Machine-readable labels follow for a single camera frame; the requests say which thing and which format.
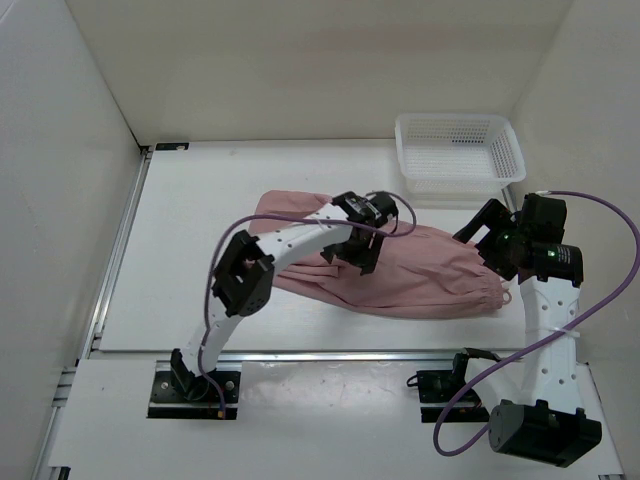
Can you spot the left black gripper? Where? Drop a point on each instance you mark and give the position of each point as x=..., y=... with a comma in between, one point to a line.
x=363, y=258

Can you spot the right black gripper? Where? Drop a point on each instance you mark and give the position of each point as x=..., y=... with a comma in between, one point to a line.
x=497, y=217

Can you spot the pink trousers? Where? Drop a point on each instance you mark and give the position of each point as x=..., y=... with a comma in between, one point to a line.
x=423, y=273

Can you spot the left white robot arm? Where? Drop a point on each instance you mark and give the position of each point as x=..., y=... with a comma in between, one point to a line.
x=244, y=267

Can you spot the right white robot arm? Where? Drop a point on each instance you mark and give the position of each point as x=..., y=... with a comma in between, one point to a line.
x=542, y=418

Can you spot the white plastic mesh basket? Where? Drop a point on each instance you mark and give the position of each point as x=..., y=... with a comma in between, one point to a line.
x=449, y=154

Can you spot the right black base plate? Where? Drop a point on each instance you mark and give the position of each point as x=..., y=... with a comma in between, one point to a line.
x=436, y=388

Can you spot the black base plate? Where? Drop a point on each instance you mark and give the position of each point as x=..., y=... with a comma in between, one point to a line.
x=178, y=395
x=436, y=388

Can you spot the black corner bracket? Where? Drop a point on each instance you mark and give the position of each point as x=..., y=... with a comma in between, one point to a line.
x=172, y=146

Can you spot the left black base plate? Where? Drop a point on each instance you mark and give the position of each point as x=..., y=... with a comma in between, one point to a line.
x=178, y=395

